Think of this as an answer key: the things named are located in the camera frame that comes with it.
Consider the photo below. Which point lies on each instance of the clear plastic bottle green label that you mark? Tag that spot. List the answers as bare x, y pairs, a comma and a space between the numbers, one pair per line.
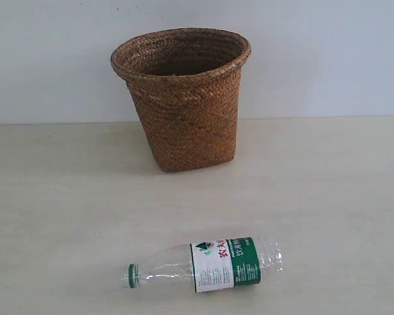
210, 265

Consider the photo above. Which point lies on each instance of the brown woven wicker basket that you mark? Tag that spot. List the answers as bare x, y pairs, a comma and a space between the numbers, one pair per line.
185, 85

